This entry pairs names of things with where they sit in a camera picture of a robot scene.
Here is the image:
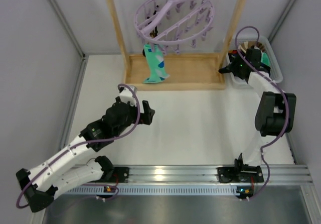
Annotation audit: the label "wooden hanger rack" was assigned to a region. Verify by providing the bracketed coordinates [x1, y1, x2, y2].
[106, 0, 246, 91]

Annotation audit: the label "mint green sock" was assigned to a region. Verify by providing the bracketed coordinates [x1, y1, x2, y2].
[143, 44, 169, 84]
[261, 52, 270, 67]

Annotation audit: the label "aluminium mounting rail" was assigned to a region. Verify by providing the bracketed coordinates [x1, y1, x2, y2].
[68, 165, 312, 196]

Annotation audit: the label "purple round clip hanger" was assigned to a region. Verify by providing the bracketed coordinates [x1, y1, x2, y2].
[133, 0, 215, 55]

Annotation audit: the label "mint green sock back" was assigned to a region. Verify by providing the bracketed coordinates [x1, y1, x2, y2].
[143, 44, 169, 84]

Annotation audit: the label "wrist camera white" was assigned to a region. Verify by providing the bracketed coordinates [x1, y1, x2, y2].
[118, 84, 137, 106]
[245, 48, 262, 65]

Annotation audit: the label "mint green sock front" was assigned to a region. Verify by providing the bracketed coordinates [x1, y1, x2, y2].
[261, 52, 270, 67]

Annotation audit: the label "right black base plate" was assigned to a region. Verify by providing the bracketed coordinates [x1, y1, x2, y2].
[217, 166, 264, 183]

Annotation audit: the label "purple cable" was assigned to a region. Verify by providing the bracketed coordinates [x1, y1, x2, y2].
[235, 26, 289, 202]
[16, 83, 141, 208]

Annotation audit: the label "brown argyle sock hanging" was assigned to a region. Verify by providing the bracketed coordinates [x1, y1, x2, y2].
[149, 5, 159, 38]

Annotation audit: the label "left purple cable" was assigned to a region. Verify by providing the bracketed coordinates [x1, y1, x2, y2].
[16, 83, 141, 208]

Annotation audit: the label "brown argyle socks in basket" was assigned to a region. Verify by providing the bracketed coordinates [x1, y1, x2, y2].
[238, 41, 266, 55]

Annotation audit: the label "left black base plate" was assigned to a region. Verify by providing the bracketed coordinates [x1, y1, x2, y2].
[108, 167, 130, 183]

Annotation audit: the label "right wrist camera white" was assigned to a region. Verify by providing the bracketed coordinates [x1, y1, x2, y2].
[245, 48, 262, 65]

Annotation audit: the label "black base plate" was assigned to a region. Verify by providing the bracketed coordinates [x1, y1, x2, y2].
[217, 166, 264, 183]
[108, 167, 130, 183]

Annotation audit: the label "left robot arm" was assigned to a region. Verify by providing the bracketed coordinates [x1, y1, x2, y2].
[16, 97, 155, 213]

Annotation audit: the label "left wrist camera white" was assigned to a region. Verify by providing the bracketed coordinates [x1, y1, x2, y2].
[118, 84, 137, 106]

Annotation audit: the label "white plastic basket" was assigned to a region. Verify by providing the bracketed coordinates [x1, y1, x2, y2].
[223, 35, 283, 89]

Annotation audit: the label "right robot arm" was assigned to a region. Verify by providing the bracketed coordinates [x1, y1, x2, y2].
[219, 48, 297, 165]

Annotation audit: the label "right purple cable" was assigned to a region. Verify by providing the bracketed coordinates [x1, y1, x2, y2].
[235, 26, 289, 202]

